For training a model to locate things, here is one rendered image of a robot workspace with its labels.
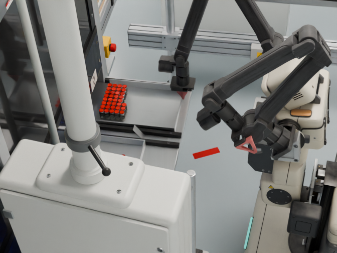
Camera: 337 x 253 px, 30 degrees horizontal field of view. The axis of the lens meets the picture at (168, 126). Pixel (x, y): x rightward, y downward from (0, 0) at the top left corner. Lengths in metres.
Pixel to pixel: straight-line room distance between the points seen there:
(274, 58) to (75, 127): 0.79
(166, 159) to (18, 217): 0.93
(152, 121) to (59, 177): 1.12
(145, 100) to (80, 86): 1.42
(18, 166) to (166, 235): 0.44
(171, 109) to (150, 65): 1.57
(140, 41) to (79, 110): 2.32
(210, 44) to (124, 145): 1.22
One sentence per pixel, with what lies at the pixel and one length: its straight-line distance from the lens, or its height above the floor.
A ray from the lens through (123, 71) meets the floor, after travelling 4.27.
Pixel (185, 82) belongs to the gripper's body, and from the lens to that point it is 2.67.
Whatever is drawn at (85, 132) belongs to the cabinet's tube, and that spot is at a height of 1.76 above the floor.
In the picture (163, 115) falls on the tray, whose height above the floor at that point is 0.88.
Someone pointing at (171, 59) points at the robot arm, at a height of 1.12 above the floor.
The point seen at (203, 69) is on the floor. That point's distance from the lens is 4.25.
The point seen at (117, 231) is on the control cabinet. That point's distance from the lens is 1.65.
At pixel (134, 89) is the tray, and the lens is 2.84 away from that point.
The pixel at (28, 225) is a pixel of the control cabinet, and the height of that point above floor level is 1.39.
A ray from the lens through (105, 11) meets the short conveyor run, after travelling 3.22.
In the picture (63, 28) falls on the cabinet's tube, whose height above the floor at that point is 2.07.
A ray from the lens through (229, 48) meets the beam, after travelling 3.66.
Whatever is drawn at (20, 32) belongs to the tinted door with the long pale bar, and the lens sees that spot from 1.94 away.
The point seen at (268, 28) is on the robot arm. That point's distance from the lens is 2.45.
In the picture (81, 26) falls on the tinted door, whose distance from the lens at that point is 2.51.
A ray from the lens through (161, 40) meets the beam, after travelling 3.69.
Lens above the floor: 2.84
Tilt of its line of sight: 47 degrees down
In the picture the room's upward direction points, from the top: 3 degrees counter-clockwise
